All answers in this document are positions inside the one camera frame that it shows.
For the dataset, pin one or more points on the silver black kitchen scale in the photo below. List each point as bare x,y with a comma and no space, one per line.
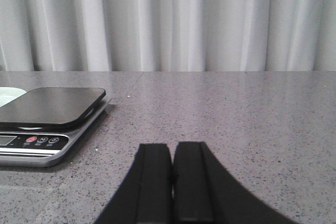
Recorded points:
39,127

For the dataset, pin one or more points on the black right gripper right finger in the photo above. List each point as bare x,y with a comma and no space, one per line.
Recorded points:
205,192

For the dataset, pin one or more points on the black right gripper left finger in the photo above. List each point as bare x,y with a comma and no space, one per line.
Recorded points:
145,195

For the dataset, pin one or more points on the white curtain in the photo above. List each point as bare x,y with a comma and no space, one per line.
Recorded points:
167,35

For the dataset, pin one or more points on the light green plate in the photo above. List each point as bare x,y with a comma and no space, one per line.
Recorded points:
8,94

